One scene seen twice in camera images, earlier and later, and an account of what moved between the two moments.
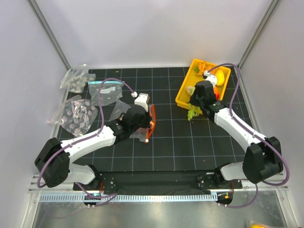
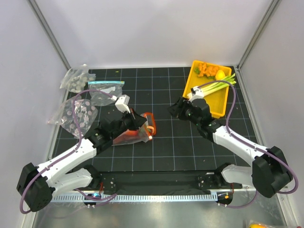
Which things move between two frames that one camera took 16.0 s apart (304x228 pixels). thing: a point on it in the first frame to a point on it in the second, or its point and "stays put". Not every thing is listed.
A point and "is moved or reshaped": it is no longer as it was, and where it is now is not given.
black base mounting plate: [159, 182] stays put
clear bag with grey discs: [76, 79] stays put
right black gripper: [193, 100] to [179, 107]
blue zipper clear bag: [111, 91] stays put
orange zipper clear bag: [143, 134] is moved or reshaped
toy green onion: [194, 111] is moved or reshaped
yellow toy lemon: [220, 77] stays put
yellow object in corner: [255, 225] stays put
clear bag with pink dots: [76, 115] stays put
